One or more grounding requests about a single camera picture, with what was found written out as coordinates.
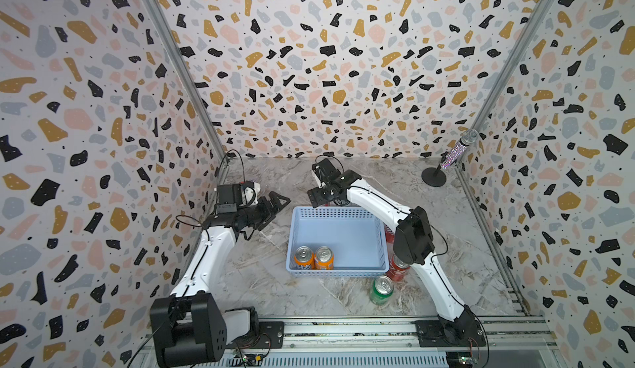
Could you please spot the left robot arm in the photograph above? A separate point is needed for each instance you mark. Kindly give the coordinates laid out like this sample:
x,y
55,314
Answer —
x,y
188,327

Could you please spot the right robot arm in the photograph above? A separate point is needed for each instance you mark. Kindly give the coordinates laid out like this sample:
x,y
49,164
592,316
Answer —
x,y
413,244

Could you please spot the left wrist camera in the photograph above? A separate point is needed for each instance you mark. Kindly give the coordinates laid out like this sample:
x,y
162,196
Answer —
x,y
235,194

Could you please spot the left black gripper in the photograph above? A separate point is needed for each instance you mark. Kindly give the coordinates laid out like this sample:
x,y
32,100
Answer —
x,y
267,213

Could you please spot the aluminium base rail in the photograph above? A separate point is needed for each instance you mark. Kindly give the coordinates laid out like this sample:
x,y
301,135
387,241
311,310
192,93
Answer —
x,y
391,342

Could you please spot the glitter microphone on stand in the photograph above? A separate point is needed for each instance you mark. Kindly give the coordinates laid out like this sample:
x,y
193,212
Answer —
x,y
436,176

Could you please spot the light blue plastic basket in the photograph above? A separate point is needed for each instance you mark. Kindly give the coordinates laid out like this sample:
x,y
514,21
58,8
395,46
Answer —
x,y
355,236

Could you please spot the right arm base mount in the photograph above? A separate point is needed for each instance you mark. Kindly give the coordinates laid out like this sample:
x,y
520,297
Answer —
x,y
436,335

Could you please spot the green soda can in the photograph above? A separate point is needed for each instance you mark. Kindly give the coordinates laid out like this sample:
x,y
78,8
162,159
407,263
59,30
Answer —
x,y
381,290

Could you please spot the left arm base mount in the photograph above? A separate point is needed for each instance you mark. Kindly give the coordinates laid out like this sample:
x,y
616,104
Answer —
x,y
268,336

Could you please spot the red cola can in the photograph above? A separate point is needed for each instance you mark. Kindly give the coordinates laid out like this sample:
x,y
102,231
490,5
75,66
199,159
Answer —
x,y
398,269
389,235

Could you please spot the orange soda can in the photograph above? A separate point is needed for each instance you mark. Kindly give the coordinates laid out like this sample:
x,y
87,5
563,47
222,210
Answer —
x,y
304,258
324,259

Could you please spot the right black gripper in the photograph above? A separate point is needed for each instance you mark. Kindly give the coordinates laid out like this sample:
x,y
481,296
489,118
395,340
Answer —
x,y
312,194

